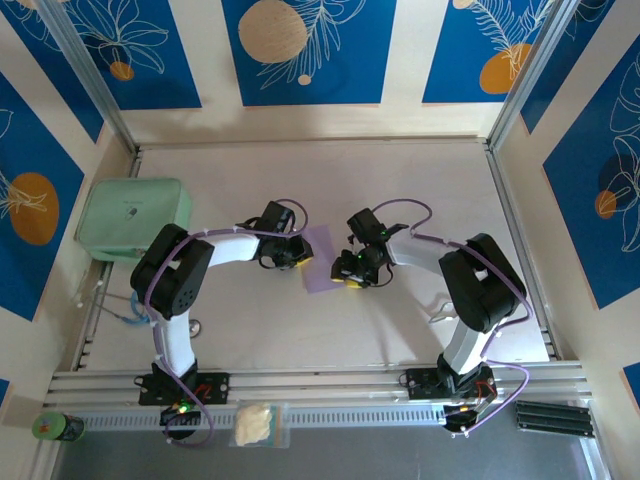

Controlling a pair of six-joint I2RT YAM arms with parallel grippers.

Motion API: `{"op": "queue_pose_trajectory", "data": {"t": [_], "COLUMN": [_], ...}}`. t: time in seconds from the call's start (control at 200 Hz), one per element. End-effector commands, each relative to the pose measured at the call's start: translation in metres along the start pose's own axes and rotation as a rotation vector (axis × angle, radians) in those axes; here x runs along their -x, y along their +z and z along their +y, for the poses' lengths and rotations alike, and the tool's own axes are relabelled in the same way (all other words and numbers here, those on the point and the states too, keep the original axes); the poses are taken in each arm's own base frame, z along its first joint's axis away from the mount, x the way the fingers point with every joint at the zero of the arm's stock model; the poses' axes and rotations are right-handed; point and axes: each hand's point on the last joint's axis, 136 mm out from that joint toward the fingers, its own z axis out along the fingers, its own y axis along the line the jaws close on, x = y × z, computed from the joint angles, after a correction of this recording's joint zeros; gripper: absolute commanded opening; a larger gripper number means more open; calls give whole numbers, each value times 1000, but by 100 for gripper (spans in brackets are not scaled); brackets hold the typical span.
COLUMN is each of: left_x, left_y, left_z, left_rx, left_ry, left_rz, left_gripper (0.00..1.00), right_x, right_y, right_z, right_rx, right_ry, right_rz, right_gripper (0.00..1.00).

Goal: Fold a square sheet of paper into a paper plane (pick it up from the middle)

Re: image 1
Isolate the light purple paper sheet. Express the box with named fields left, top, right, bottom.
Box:
left=302, top=224, right=347, bottom=295

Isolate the blue tube stethoscope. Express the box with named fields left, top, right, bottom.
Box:
left=73, top=279, right=204, bottom=337

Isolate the mint green lidded container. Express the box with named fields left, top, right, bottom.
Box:
left=74, top=178, right=195, bottom=264

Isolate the clear bag with pale contents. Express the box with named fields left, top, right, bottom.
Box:
left=228, top=399, right=292, bottom=449

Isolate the black connector board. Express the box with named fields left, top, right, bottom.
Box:
left=441, top=403, right=497, bottom=435
left=158, top=403, right=202, bottom=442

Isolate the black ridged block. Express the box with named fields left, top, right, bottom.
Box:
left=513, top=399, right=595, bottom=440

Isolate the green lidded can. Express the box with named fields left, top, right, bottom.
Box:
left=32, top=411, right=86, bottom=444

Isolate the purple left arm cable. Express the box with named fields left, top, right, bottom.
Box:
left=142, top=198, right=311, bottom=449

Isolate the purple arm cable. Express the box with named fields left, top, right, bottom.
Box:
left=372, top=198, right=534, bottom=436
left=142, top=198, right=311, bottom=449

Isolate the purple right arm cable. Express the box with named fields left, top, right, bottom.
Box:
left=372, top=198, right=534, bottom=436

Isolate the aluminium frame rail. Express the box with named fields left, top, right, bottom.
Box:
left=43, top=360, right=594, bottom=407

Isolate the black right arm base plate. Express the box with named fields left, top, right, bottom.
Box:
left=398, top=366, right=499, bottom=402

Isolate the grey slotted cable duct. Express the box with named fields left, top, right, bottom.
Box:
left=44, top=403, right=519, bottom=432

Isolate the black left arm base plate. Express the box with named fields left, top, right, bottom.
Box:
left=132, top=370, right=232, bottom=407

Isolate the blue floral wall poster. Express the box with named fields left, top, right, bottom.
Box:
left=221, top=0, right=399, bottom=108
left=542, top=34, right=640, bottom=311
left=0, top=69, right=87, bottom=322
left=421, top=0, right=569, bottom=105
left=64, top=0, right=203, bottom=112

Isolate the aluminium frame post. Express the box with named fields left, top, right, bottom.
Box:
left=485, top=0, right=587, bottom=154
left=35, top=0, right=142, bottom=157

